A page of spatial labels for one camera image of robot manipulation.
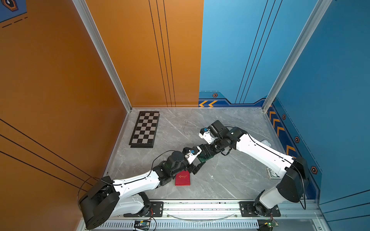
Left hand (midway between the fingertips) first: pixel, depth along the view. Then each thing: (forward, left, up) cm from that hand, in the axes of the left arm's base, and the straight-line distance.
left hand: (200, 153), depth 79 cm
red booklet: (-10, +10, -12) cm, 18 cm away
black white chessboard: (+23, +38, -11) cm, 46 cm away
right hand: (0, -2, +1) cm, 3 cm away
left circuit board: (-31, +29, -16) cm, 45 cm away
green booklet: (-5, -1, +3) cm, 6 cm away
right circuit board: (-30, -33, -15) cm, 47 cm away
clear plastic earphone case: (+16, -47, -14) cm, 51 cm away
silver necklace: (+34, +9, -14) cm, 38 cm away
